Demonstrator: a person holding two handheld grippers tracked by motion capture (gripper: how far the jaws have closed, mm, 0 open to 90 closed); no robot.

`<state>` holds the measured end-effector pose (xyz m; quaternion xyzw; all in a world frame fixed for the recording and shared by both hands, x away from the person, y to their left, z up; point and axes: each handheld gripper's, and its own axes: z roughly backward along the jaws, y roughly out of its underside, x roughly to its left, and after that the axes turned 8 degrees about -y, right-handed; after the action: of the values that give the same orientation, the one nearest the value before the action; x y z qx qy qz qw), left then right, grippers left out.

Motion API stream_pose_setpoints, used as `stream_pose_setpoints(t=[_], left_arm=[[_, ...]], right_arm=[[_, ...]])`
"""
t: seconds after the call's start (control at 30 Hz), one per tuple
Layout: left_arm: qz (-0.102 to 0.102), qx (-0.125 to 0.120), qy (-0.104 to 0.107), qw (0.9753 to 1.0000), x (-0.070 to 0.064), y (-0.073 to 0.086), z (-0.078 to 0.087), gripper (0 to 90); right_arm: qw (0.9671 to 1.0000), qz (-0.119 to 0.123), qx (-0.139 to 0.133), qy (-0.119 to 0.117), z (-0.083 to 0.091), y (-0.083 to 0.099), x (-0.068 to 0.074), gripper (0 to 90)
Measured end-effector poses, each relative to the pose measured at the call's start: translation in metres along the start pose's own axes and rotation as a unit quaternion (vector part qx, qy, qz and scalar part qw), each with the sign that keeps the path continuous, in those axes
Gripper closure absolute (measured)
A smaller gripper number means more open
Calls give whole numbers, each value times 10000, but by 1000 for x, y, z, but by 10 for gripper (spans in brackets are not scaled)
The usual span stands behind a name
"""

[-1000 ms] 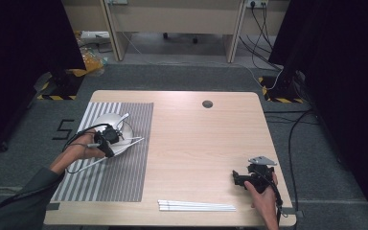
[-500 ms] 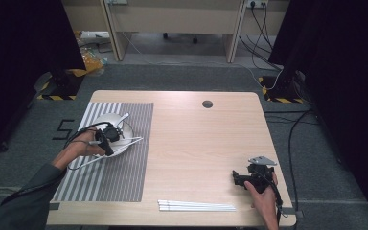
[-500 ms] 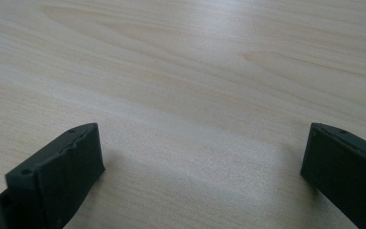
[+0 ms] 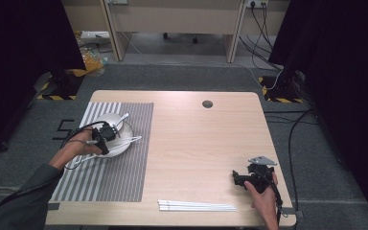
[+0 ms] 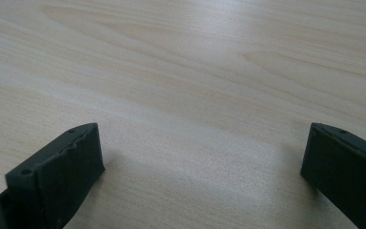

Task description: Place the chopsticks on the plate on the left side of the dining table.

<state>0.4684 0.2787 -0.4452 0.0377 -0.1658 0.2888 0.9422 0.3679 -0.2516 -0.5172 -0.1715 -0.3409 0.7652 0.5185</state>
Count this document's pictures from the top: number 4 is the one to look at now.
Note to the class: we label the black curtain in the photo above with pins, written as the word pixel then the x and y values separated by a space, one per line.
pixel 19 64
pixel 341 80

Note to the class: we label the black stand base hazard tape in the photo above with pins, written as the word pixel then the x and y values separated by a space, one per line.
pixel 281 87
pixel 64 84

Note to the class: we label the yellow plastic bag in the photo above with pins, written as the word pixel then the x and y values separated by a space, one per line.
pixel 92 62

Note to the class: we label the white plate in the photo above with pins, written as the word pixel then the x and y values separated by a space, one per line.
pixel 123 137

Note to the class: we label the person's right hand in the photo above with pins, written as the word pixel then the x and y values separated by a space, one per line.
pixel 263 199

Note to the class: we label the beige office desk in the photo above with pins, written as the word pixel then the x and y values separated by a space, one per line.
pixel 172 16

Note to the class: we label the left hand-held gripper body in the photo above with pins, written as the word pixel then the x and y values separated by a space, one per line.
pixel 103 137

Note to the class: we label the white flat box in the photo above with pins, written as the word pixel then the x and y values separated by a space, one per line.
pixel 94 34

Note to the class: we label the person's left hand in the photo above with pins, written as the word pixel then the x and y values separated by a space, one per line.
pixel 81 143

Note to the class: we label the grey striped placemat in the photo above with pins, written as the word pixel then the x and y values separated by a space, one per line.
pixel 121 179

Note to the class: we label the white bowl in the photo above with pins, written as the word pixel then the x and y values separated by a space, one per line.
pixel 107 119

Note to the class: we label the white wall socket strip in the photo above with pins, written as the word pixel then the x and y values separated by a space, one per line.
pixel 256 3

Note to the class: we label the white spoon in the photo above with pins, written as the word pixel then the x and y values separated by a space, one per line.
pixel 122 120

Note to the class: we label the grey tape strip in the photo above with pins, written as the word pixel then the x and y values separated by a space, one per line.
pixel 53 206
pixel 295 213

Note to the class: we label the white chopstick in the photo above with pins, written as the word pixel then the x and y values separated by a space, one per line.
pixel 191 207
pixel 121 145
pixel 195 210
pixel 126 140
pixel 188 205
pixel 185 202

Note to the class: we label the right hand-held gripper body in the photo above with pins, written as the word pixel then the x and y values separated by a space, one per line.
pixel 262 175

